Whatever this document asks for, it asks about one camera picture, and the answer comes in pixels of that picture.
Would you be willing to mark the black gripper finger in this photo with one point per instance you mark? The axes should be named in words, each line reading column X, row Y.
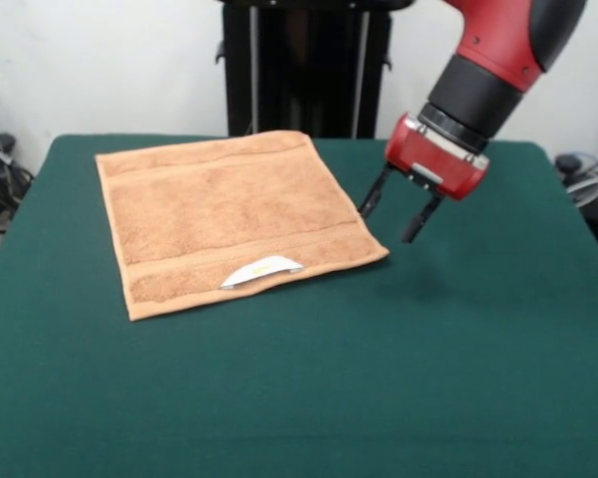
column 421, row 219
column 375, row 194

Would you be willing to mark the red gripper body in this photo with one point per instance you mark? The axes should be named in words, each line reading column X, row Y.
column 433, row 159

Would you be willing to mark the tan terry towel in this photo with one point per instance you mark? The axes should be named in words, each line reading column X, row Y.
column 229, row 214

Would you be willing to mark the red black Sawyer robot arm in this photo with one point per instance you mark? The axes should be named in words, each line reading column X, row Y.
column 498, row 60

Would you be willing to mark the dark green table cloth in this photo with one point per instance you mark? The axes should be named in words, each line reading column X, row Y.
column 478, row 323

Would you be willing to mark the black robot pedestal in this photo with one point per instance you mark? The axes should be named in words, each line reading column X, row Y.
column 304, row 74

